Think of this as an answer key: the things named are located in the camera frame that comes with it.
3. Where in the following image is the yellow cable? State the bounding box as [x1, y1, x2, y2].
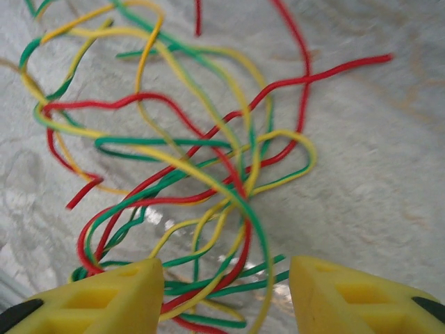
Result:
[40, 0, 188, 161]

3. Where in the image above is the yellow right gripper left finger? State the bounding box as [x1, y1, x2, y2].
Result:
[0, 257, 165, 334]

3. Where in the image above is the yellow-green striped cable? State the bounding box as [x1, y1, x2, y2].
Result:
[194, 129, 318, 196]
[116, 45, 275, 199]
[43, 19, 115, 102]
[33, 102, 274, 334]

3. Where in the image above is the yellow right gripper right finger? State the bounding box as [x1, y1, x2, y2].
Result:
[289, 255, 445, 334]

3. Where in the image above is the green cable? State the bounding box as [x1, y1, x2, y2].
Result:
[161, 255, 289, 292]
[93, 136, 234, 164]

